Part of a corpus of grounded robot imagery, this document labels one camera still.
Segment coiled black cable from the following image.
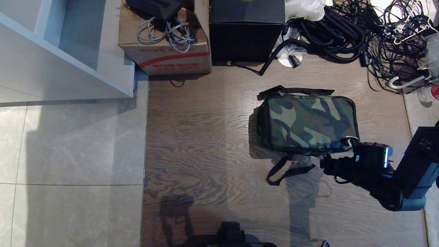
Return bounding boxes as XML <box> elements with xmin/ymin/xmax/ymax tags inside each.
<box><xmin>258</xmin><ymin>7</ymin><xmax>368</xmax><ymax>76</ymax></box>

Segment black box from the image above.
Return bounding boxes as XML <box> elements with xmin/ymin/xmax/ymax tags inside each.
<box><xmin>209</xmin><ymin>0</ymin><xmax>286</xmax><ymax>63</ymax></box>

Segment white hook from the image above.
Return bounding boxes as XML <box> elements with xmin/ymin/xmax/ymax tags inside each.
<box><xmin>389</xmin><ymin>66</ymin><xmax>436</xmax><ymax>90</ymax></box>

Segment white plastic bag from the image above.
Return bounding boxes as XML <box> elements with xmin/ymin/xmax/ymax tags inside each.
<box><xmin>285</xmin><ymin>0</ymin><xmax>325</xmax><ymax>22</ymax></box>

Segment grey cable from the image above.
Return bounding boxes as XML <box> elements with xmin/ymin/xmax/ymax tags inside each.
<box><xmin>137</xmin><ymin>16</ymin><xmax>197</xmax><ymax>54</ymax></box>

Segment black device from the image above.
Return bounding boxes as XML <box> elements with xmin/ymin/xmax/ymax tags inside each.
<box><xmin>126</xmin><ymin>0</ymin><xmax>182</xmax><ymax>22</ymax></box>

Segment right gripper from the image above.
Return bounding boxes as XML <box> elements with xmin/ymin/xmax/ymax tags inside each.
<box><xmin>320</xmin><ymin>137</ymin><xmax>371</xmax><ymax>187</ymax></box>

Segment tangled black cables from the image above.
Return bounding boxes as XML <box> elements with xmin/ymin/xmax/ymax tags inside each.
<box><xmin>331</xmin><ymin>0</ymin><xmax>439</xmax><ymax>94</ymax></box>

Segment white shelf unit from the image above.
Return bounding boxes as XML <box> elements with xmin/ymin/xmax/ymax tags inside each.
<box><xmin>0</xmin><ymin>0</ymin><xmax>136</xmax><ymax>103</ymax></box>

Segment camouflage bag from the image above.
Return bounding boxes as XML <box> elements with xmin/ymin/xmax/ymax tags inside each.
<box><xmin>257</xmin><ymin>85</ymin><xmax>360</xmax><ymax>155</ymax></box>

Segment silver disc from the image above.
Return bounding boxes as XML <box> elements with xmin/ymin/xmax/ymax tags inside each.
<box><xmin>277</xmin><ymin>48</ymin><xmax>304</xmax><ymax>68</ymax></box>

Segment black bag strap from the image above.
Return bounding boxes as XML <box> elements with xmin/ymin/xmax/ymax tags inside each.
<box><xmin>266</xmin><ymin>155</ymin><xmax>316</xmax><ymax>186</ymax></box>

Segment clear bottle with red cap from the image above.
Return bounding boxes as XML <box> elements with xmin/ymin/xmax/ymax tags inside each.
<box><xmin>417</xmin><ymin>84</ymin><xmax>439</xmax><ymax>103</ymax></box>

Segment cardboard box with red print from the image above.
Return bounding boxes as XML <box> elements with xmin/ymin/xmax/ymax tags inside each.
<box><xmin>118</xmin><ymin>0</ymin><xmax>212</xmax><ymax>76</ymax></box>

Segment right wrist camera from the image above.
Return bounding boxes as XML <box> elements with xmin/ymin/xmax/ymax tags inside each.
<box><xmin>354</xmin><ymin>142</ymin><xmax>394</xmax><ymax>169</ymax></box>

